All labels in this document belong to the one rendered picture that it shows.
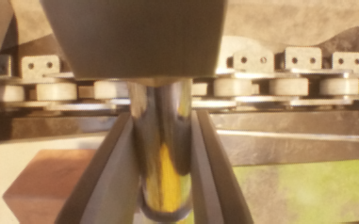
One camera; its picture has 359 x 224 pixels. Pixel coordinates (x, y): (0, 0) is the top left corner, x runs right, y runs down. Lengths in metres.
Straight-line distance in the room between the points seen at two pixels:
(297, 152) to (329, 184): 1.12
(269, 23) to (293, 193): 1.09
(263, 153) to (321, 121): 0.08
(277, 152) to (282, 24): 0.16
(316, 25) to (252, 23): 0.09
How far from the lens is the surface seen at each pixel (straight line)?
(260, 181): 1.17
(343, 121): 0.30
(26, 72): 0.30
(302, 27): 0.31
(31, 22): 0.32
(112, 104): 0.21
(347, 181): 1.45
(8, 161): 0.27
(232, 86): 0.21
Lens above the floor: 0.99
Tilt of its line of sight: 86 degrees down
